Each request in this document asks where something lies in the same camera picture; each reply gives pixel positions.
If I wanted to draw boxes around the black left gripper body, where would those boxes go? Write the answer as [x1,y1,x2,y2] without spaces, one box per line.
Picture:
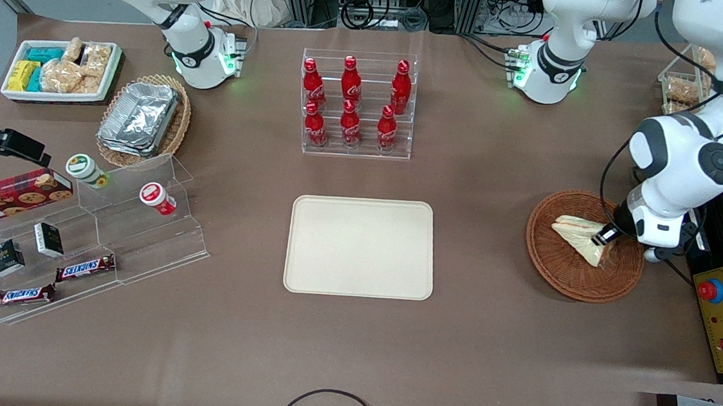
[610,198,641,237]

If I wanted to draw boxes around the triangle sandwich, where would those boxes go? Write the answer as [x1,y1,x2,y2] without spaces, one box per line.
[549,214,619,269]

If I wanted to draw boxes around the round brown wicker basket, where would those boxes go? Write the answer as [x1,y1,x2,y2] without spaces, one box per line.
[520,186,650,308]

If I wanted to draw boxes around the cream plastic tray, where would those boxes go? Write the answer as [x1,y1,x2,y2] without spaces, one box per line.
[282,191,441,304]

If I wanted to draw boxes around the oval light wicker basket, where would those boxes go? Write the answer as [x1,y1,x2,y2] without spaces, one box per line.
[93,69,195,174]

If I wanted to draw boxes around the red emergency stop button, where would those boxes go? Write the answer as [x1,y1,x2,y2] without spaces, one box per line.
[697,279,723,304]

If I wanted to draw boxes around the bagged pastry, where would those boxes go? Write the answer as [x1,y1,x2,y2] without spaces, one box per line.
[663,75,708,108]
[695,48,719,73]

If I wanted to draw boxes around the red cola bottle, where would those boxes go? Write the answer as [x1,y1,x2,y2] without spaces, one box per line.
[340,55,365,108]
[300,57,329,111]
[375,104,400,152]
[302,100,331,148]
[338,99,364,149]
[389,59,414,116]

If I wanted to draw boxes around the clear acrylic bottle rack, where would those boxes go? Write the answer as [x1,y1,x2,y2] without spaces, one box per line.
[295,46,420,162]

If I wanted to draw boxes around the red lid cup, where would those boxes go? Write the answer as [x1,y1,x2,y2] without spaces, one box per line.
[138,181,178,217]

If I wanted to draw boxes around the clear acrylic stepped stand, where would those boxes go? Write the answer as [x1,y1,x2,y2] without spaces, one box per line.
[0,139,217,341]

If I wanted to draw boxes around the aluminium foil container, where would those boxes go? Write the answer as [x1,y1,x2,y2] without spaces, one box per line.
[96,79,181,160]

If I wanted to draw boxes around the snickers chocolate bar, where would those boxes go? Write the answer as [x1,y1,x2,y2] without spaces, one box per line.
[55,249,118,288]
[0,279,58,313]

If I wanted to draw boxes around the white rectangular snack bin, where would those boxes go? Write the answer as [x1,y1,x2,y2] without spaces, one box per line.
[0,35,123,109]

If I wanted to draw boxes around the green lid cup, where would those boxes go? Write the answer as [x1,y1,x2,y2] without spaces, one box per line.
[64,152,111,190]

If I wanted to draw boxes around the clear bag rice crackers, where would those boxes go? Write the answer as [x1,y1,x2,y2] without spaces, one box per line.
[77,71,105,96]
[39,59,84,95]
[63,37,85,64]
[81,42,113,77]

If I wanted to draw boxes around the small dark box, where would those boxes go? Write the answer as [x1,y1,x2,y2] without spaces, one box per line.
[0,238,28,279]
[32,221,67,259]

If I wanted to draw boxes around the red tartan cookie box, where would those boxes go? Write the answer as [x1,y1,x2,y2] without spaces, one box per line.
[0,163,76,235]

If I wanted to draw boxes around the yellow snack pack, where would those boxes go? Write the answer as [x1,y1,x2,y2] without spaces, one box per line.
[6,59,41,93]

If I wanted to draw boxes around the black power cable with plug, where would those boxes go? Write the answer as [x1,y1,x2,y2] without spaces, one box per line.
[659,252,697,286]

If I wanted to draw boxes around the coiled black cables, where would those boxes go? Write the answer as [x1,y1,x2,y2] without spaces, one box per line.
[338,0,431,36]

